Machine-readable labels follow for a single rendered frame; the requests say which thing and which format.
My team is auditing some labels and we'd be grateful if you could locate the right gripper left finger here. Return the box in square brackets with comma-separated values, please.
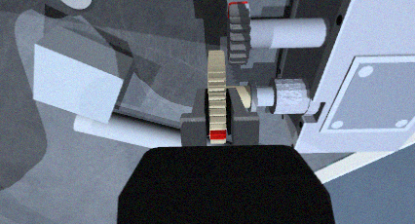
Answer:
[179, 89, 209, 146]

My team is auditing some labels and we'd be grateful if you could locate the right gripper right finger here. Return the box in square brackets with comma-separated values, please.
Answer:
[226, 88, 260, 145]

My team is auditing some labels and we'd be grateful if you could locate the light grey cylindrical rod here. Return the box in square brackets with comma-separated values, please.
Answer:
[74, 114, 181, 148]

